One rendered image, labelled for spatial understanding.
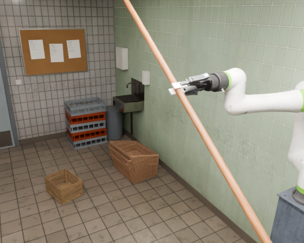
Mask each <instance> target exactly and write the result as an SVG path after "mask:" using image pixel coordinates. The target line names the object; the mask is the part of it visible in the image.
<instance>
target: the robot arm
mask: <svg viewBox="0 0 304 243"><path fill-rule="evenodd" d="M246 80H247V77H246V74H245V72H244V71H243V70H241V69H239V68H232V69H230V70H227V71H221V72H214V73H211V74H210V75H208V73H205V74H202V75H197V76H192V77H189V78H188V80H187V79H185V81H181V82H176V83H172V86H173V88H174V89H180V88H181V89H182V91H183V92H184V94H185V96H187V95H198V92H199V91H203V90H205V91H208V92H209V91H213V92H220V91H222V92H223V93H224V109H225V111H226V112H227V113H228V114H230V115H233V116H236V115H242V114H249V113H258V112H292V113H294V125H293V133H292V138H291V143H290V149H289V152H288V159H289V161H290V163H291V164H292V165H293V166H294V168H295V169H296V170H297V171H298V173H299V174H298V178H297V182H296V184H297V186H296V189H295V190H294V191H293V192H292V198H293V199H294V200H295V201H296V202H298V203H299V204H301V205H304V81H302V82H300V83H298V84H297V85H296V87H295V89H294V90H291V91H286V92H280V93H272V94H251V95H246V94H245V89H246Z"/></svg>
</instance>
